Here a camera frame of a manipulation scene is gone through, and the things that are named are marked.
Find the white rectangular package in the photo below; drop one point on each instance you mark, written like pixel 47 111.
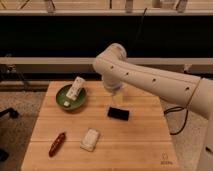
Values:
pixel 75 89

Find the green bowl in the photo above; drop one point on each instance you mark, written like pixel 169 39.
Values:
pixel 61 97

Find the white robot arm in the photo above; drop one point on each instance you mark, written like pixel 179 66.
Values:
pixel 192 92

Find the small white cube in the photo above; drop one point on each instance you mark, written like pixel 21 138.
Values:
pixel 66 104

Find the black rectangular sponge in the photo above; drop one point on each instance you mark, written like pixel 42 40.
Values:
pixel 118 113

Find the red sausage-shaped object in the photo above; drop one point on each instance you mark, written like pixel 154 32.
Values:
pixel 57 144

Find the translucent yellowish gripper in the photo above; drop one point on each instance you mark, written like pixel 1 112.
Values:
pixel 118 97

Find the white wrapped block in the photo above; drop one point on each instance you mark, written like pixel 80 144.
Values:
pixel 90 140

